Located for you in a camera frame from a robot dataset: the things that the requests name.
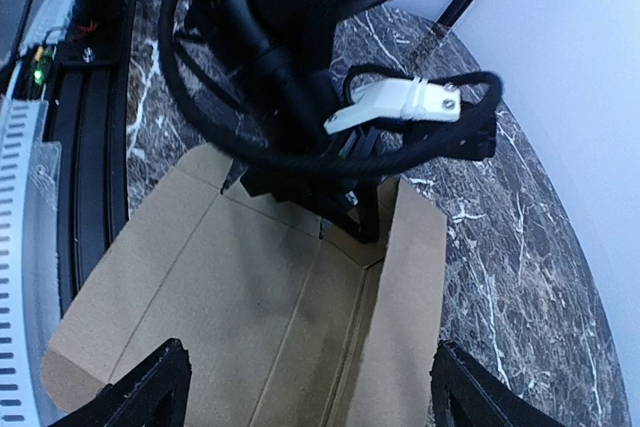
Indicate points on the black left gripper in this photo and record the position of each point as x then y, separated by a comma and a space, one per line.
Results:
292, 110

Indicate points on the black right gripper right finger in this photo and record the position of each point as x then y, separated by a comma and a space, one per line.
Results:
464, 393

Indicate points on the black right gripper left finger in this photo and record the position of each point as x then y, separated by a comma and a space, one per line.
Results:
154, 393

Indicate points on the brown cardboard box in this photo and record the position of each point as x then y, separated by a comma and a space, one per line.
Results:
284, 325

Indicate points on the left green circuit board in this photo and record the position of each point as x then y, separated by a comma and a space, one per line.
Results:
41, 64

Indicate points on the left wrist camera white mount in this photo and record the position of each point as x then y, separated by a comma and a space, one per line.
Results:
432, 118

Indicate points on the white slotted cable duct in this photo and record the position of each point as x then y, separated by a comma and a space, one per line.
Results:
30, 304

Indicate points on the black curved front rail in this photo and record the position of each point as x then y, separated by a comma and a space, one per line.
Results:
87, 119

